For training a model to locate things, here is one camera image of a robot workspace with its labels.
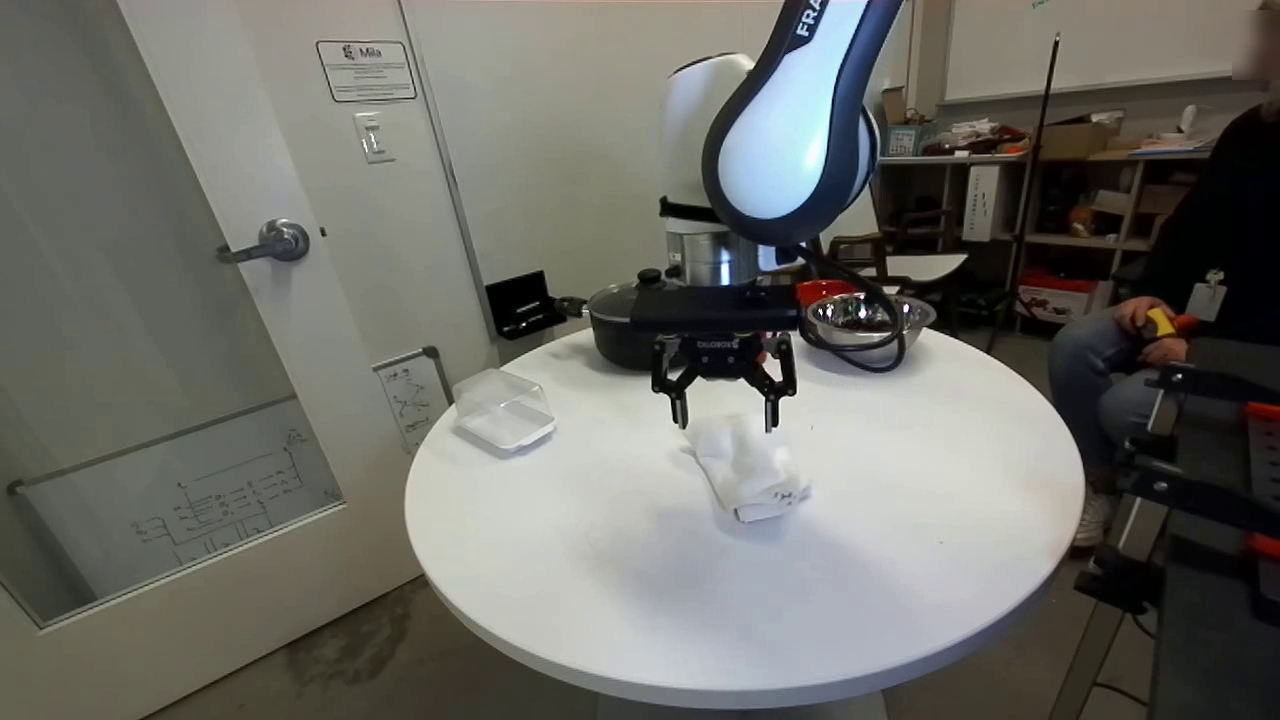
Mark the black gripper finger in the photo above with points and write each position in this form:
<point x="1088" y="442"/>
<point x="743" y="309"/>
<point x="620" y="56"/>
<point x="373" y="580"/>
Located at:
<point x="674" y="374"/>
<point x="774" y="376"/>

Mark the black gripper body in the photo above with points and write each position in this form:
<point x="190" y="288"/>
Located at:
<point x="724" y="354"/>

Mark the white towel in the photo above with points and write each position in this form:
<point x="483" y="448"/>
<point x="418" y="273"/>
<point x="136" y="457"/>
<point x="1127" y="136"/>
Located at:
<point x="745" y="469"/>

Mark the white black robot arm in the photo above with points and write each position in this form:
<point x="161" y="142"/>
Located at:
<point x="763" y="157"/>

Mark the black pot with lid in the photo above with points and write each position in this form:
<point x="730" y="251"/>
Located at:
<point x="630" y="318"/>

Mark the red bowl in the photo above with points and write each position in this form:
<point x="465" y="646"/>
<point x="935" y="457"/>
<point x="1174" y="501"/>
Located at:
<point x="817" y="288"/>

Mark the steel mixing bowl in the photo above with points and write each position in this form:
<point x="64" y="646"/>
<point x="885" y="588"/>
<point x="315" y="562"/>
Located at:
<point x="862" y="327"/>

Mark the round white table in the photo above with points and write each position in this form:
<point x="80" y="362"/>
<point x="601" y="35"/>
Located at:
<point x="940" y="501"/>

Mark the storage shelf unit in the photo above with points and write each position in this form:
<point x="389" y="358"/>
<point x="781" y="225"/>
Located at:
<point x="1076" y="232"/>

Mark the seated person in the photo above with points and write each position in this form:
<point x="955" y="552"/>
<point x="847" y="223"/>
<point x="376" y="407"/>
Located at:
<point x="1217" y="258"/>

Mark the white door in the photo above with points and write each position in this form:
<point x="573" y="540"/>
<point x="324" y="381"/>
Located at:
<point x="193" y="457"/>

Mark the black box on wall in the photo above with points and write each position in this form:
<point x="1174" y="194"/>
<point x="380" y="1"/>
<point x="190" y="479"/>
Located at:
<point x="520" y="305"/>

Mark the metal door handle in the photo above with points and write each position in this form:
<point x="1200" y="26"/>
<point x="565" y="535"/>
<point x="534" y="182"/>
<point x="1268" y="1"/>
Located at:
<point x="276" y="242"/>

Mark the wall sign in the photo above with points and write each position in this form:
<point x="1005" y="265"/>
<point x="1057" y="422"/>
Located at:
<point x="364" y="71"/>

